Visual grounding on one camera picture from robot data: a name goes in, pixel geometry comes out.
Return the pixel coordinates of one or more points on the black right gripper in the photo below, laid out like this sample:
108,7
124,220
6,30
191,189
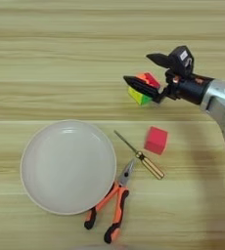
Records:
188,88

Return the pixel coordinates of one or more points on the red foam cube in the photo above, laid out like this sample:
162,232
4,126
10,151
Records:
156,140

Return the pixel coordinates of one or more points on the round white plate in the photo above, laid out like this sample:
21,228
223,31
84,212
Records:
68,166

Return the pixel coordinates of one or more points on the orange and black pliers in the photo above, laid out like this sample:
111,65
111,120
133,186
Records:
121,198

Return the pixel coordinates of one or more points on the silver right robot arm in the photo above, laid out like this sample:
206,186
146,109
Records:
222,104

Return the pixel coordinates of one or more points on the small black box white label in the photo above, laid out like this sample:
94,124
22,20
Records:
182,60

